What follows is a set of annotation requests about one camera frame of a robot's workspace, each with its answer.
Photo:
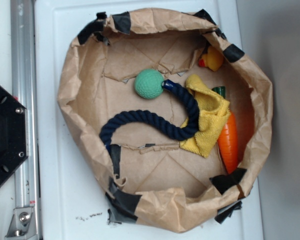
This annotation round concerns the green dimpled rubber ball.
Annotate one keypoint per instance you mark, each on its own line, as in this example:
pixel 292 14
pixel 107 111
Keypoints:
pixel 148 84

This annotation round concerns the brown paper bag bin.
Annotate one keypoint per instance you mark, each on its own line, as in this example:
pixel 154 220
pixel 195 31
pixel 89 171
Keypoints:
pixel 147 178

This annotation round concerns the yellow terry cloth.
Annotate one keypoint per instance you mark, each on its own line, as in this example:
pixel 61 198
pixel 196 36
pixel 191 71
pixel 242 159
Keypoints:
pixel 214 111

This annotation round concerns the orange plastic toy carrot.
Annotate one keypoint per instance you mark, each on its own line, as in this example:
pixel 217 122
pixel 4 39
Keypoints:
pixel 228 144

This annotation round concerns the yellow rubber duck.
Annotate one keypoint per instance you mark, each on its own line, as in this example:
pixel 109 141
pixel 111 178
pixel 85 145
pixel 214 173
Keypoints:
pixel 211 58

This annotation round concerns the white plastic tray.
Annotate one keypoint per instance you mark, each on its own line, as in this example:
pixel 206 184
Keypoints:
pixel 73 205

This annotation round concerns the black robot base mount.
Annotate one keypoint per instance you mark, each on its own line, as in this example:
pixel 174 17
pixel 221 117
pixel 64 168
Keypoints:
pixel 13 135

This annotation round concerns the aluminium extrusion rail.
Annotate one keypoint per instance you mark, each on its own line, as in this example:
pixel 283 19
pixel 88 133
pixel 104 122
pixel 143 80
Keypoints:
pixel 23 56

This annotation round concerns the metal corner bracket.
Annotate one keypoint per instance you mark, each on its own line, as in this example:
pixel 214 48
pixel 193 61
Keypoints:
pixel 23 225

